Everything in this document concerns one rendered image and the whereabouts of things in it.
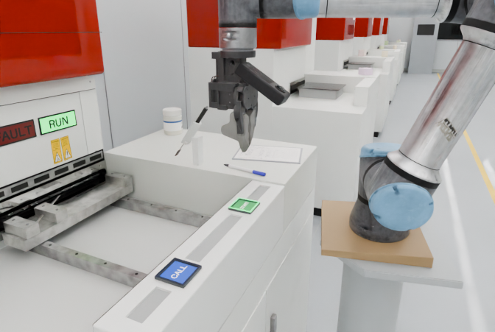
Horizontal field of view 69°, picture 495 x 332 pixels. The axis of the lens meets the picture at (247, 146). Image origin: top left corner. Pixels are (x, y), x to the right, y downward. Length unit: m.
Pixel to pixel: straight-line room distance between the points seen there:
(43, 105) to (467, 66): 0.99
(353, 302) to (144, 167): 0.72
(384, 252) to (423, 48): 12.16
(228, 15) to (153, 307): 0.51
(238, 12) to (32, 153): 0.68
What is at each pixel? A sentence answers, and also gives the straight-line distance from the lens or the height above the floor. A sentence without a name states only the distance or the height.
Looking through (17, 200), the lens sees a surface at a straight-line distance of 1.10.
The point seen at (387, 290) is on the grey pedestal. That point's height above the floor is 0.71.
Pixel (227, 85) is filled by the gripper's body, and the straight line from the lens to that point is 0.73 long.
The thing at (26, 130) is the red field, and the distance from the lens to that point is 1.09.
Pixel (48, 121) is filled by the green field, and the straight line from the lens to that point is 1.12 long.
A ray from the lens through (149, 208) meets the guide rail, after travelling 1.12.
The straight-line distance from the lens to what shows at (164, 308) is 0.59.
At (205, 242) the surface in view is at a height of 0.96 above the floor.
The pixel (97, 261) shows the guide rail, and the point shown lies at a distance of 0.91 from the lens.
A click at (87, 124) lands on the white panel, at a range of 1.21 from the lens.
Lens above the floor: 1.35
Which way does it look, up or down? 18 degrees down
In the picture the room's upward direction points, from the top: straight up
